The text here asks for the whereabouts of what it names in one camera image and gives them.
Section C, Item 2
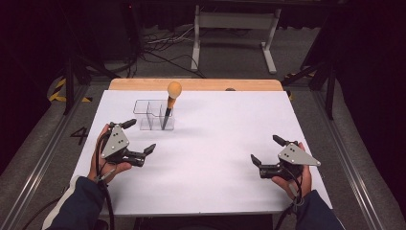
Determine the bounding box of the makeup brush with black handle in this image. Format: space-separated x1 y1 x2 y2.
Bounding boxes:
161 80 183 131

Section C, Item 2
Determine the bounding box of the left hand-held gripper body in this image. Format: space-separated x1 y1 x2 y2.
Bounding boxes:
101 124 148 168

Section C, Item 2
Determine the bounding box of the hand-held gripper cable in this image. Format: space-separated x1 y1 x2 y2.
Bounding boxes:
273 166 305 230
95 129 116 230

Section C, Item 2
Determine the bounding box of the bundle of floor cables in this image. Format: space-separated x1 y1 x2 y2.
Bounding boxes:
139 25 209 80

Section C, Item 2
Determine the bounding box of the person's left hand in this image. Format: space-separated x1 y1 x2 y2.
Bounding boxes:
87 124 133 185

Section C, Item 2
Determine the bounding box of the person's right hand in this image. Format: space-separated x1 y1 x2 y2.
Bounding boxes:
271 142 313 199

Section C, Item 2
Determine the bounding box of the left hand-held gripper cable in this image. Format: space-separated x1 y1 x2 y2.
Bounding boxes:
95 129 116 230

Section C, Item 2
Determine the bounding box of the black tripod stand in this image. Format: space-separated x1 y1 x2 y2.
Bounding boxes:
281 60 337 121
61 52 123 116

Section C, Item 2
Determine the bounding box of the person's dark lap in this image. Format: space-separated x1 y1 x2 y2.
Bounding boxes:
133 213 276 230

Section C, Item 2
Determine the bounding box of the black tower case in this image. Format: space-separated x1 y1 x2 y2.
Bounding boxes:
123 3 145 61

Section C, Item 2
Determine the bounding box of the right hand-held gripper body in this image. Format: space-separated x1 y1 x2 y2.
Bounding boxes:
259 142 322 180

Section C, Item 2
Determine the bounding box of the aluminium floor rail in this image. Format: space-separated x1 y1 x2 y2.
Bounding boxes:
0 84 92 230
310 90 386 230

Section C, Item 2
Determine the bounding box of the clear plastic divided organizer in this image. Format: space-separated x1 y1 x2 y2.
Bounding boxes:
132 99 176 132

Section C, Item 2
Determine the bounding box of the white board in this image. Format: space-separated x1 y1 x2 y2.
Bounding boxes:
68 89 333 217

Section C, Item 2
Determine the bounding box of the right hand-held gripper cable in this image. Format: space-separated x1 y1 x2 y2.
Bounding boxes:
273 166 305 230

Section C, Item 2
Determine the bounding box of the white metal stand frame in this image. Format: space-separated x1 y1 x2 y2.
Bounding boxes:
190 4 282 75

